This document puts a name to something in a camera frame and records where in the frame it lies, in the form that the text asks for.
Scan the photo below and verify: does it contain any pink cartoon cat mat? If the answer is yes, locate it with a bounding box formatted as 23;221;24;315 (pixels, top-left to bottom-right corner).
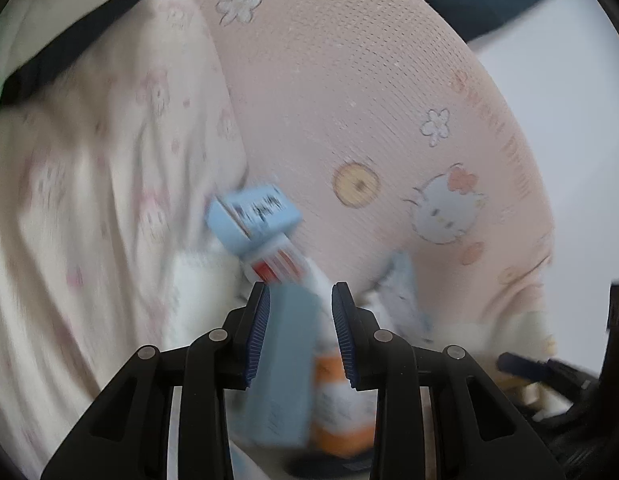
180;0;557;356

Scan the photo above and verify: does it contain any pale grey packet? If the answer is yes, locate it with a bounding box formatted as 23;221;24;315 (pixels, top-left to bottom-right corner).
369;250;435;346

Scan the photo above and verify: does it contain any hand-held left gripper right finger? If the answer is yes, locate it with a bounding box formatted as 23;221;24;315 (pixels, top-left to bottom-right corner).
331;281;567;480

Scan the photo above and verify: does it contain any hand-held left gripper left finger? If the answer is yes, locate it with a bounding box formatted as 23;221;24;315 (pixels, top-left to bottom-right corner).
40;281;273;480

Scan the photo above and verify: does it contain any orange white box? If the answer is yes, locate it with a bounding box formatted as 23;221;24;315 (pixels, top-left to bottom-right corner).
309;345;377;458

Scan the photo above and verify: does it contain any dark strap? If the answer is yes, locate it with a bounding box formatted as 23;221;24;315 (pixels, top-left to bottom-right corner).
2;0;150;108

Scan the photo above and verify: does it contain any red white striped box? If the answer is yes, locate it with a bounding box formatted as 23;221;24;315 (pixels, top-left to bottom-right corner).
242;232;310;286

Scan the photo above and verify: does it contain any pale teal box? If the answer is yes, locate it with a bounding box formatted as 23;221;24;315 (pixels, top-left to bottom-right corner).
247;285;317;448

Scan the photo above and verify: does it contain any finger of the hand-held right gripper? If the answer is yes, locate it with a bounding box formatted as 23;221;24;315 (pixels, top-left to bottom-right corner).
497;352;590;396

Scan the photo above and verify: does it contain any white pink floral blanket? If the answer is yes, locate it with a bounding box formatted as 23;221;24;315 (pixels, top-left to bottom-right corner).
0;0;250;480

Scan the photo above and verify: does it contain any light blue box black calligraphy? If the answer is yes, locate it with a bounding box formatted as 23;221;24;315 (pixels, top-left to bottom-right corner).
204;184;304;257

